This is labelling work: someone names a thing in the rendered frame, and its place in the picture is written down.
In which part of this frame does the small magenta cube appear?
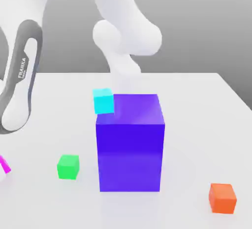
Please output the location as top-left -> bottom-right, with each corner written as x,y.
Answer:
0,154 -> 12,174

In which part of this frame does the small cyan cube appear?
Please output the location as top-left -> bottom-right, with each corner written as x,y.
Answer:
92,87 -> 115,115

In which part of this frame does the large purple box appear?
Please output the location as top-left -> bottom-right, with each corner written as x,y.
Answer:
95,93 -> 165,193

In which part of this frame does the small orange cube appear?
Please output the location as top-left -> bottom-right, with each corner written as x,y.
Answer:
208,182 -> 238,215

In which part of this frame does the small green cube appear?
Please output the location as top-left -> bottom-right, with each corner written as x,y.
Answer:
57,154 -> 80,180

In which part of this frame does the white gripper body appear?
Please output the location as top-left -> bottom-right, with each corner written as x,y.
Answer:
0,164 -> 7,183

